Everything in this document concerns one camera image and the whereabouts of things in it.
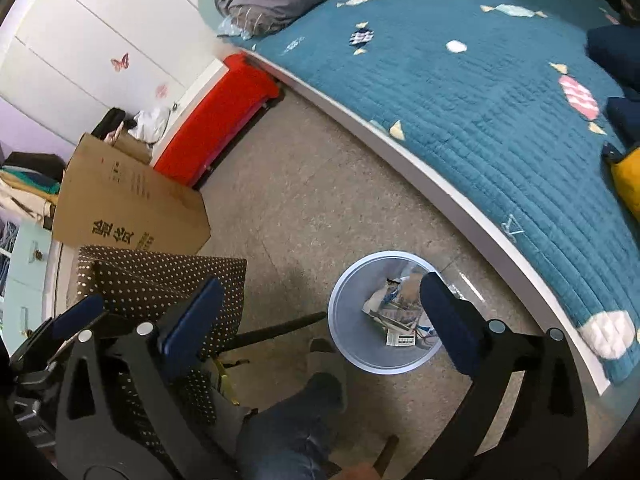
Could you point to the newspaper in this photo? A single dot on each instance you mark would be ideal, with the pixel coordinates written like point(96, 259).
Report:
point(395, 305)

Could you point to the white wardrobe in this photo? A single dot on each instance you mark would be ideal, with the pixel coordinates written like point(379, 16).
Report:
point(75, 25)

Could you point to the pine cone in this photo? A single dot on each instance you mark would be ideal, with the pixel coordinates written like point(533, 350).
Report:
point(37, 255)

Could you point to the teal quilted bedsheet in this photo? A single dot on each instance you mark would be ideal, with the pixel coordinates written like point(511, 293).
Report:
point(450, 135)

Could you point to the cream hanging jacket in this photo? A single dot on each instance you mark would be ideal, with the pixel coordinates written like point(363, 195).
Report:
point(25, 200)

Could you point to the person's leg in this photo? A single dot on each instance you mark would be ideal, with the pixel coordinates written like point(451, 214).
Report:
point(285, 435)

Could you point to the striped blue pillow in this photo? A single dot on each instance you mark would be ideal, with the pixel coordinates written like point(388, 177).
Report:
point(232, 27)

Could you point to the black bag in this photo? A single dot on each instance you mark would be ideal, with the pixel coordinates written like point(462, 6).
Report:
point(107, 122)

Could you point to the black hanging coat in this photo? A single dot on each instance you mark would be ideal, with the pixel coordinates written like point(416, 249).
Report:
point(35, 161)

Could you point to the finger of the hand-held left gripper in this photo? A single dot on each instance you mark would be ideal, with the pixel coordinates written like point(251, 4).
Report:
point(80, 312)

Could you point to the brown wooden leg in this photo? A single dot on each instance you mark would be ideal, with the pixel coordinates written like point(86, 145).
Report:
point(386, 452)

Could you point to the small cardboard box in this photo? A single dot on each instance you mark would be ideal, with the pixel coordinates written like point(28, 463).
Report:
point(132, 147)

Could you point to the dark blue cloth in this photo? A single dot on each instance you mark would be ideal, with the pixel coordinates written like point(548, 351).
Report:
point(615, 50)

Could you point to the faded pink butterfly sticker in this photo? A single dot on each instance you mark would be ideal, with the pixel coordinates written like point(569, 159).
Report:
point(161, 91)

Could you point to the white plastic bag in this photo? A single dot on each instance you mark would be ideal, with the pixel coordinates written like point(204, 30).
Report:
point(150, 122)

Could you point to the black metal table leg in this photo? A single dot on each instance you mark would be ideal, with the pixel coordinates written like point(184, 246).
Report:
point(280, 330)

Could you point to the light blue drawer cabinet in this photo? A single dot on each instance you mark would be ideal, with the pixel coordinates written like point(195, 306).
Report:
point(25, 270)

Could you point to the large cardboard box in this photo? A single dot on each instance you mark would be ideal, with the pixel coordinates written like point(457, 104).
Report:
point(130, 200)

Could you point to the white board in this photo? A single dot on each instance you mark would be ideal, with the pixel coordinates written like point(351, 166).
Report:
point(195, 90)

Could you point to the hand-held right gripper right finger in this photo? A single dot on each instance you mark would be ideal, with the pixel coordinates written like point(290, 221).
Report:
point(450, 325)

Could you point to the red ottoman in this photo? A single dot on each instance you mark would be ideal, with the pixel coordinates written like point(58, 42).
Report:
point(215, 120)

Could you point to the pale blue waste bin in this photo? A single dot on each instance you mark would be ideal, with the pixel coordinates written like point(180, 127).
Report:
point(350, 320)

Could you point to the grey slipper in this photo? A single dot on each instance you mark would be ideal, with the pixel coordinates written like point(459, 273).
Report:
point(325, 355)

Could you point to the brown polka dot tablecloth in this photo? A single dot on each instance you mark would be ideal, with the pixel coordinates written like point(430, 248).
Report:
point(150, 275)

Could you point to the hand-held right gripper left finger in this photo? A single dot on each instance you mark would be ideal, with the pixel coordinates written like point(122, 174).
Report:
point(192, 325)

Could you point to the light blue bunk bed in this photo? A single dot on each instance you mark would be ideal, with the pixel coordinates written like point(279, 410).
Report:
point(400, 160)

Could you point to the person's right hand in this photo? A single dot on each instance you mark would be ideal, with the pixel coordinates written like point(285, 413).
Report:
point(360, 472)

